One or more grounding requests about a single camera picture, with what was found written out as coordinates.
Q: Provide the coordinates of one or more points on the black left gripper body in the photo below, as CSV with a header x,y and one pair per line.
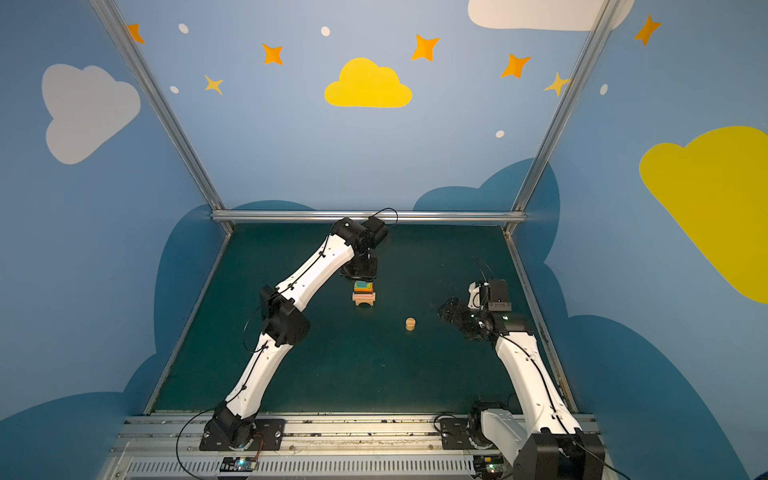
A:
x,y
364,271

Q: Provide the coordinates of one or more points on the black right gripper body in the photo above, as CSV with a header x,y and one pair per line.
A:
x,y
463,313

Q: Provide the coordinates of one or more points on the pink wood block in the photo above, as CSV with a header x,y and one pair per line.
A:
x,y
364,297

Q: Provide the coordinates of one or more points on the natural wood arch block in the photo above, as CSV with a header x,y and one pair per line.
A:
x,y
363,302

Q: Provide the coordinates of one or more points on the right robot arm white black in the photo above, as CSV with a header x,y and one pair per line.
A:
x,y
549,443

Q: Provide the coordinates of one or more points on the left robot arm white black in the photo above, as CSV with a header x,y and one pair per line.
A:
x,y
348,248

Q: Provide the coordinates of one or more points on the right green circuit board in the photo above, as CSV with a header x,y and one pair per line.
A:
x,y
490,468

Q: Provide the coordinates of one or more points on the green circuit board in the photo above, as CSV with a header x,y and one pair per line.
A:
x,y
244,465
490,468

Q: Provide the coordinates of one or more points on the left green circuit board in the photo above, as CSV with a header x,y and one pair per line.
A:
x,y
244,465

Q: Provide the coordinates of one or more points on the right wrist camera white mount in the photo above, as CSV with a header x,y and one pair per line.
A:
x,y
474,302

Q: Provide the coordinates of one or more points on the right side floor rail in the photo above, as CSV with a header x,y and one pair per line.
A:
x,y
540,325

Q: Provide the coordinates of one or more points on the floor rail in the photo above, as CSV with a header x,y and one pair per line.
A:
x,y
188,263
540,325

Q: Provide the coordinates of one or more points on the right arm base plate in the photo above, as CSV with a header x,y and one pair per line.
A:
x,y
461,434

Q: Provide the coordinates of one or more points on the back horizontal aluminium rail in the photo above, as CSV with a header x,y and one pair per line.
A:
x,y
387,215

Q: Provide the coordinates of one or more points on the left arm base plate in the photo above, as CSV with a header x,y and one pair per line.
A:
x,y
267,433

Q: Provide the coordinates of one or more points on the left side floor rail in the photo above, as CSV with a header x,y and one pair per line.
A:
x,y
188,263

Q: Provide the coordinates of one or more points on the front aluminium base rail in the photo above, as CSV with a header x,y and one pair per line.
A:
x,y
314,446

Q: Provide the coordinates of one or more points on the right corner aluminium post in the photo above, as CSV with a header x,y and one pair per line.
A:
x,y
583,68

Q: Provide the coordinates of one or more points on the corner aluminium post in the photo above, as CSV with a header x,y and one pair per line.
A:
x,y
113,21
583,68

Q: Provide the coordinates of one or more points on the left corner aluminium post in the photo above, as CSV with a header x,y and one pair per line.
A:
x,y
113,21

